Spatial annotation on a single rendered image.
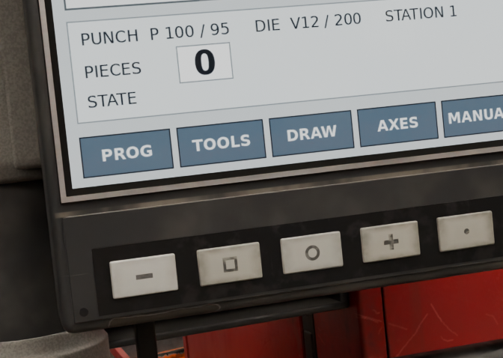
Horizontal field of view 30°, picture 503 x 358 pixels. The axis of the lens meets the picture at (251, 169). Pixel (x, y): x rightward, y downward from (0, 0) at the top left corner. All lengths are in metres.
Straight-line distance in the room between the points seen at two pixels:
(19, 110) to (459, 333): 0.60
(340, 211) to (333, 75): 0.08
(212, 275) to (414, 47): 0.18
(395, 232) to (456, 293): 0.49
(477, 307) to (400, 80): 0.53
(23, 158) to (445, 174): 0.27
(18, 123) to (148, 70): 0.13
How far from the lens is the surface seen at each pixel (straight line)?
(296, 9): 0.56
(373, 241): 0.57
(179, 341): 2.84
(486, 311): 1.08
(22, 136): 0.64
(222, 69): 0.55
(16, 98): 0.64
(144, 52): 0.54
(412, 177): 0.58
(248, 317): 0.98
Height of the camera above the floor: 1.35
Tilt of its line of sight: 3 degrees down
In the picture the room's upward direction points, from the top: 6 degrees counter-clockwise
